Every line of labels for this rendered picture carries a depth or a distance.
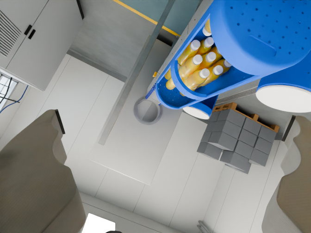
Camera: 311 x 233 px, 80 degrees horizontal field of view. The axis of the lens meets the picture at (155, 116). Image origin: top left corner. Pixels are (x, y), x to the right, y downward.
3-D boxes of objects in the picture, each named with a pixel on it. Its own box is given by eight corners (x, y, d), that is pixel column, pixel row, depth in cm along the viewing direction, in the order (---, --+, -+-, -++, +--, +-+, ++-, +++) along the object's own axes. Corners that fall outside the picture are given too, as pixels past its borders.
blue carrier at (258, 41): (164, 63, 133) (148, 99, 129) (244, -60, 48) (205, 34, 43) (199, 80, 137) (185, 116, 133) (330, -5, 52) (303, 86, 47)
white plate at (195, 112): (203, 120, 203) (204, 119, 204) (212, 117, 176) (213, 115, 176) (180, 110, 204) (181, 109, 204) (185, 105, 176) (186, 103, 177)
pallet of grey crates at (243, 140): (214, 107, 464) (195, 151, 445) (233, 101, 386) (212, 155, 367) (253, 127, 481) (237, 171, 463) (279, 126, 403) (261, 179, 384)
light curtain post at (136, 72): (169, 0, 205) (98, 142, 179) (170, -4, 199) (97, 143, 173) (174, 3, 206) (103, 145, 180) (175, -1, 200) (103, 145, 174)
